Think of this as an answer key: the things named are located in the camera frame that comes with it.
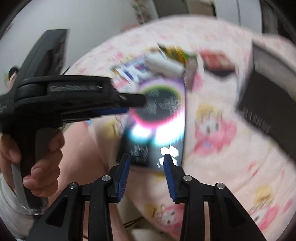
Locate white blue wet wipes pack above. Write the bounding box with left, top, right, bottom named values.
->
left=111, top=55, right=154, bottom=83

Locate black Smart Devil box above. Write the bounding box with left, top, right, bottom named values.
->
left=116, top=77, right=186, bottom=171

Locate grey left sleeve forearm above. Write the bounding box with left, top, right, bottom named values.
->
left=0, top=174, right=34, bottom=240

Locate person's left hand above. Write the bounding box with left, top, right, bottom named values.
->
left=1, top=131, right=65, bottom=198

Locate white lint roller refill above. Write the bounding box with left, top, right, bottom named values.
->
left=144, top=52, right=185, bottom=78

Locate pink cartoon print blanket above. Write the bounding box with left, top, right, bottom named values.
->
left=59, top=16, right=295, bottom=240

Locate green yellow snack wrapper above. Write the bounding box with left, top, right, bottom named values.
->
left=158, top=43, right=197, bottom=65

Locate mauve small sachet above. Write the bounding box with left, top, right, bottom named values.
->
left=184, top=55, right=198, bottom=91

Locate black flat card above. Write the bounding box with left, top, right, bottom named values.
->
left=205, top=68, right=235, bottom=78

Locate red printed packet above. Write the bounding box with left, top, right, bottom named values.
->
left=200, top=51, right=235, bottom=71

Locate black open storage box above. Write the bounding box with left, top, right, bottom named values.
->
left=236, top=42, right=295, bottom=159

